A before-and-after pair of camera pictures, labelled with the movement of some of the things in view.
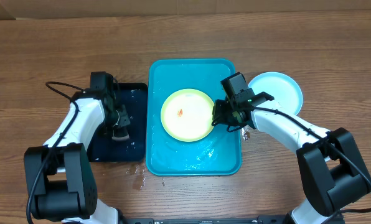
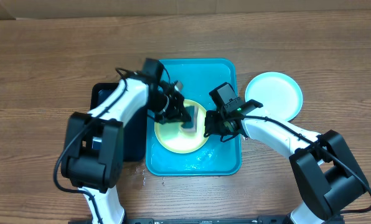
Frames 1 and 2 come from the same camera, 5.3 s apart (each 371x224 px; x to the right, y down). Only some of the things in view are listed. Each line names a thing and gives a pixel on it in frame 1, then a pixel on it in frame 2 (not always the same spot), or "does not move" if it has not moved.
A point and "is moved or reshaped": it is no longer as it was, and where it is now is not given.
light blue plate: x=284 y=89 does not move
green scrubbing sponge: x=125 y=138 is moved or reshaped
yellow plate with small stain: x=187 y=115 is moved or reshaped
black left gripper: x=125 y=119 -> x=180 y=113
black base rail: x=261 y=219 does not move
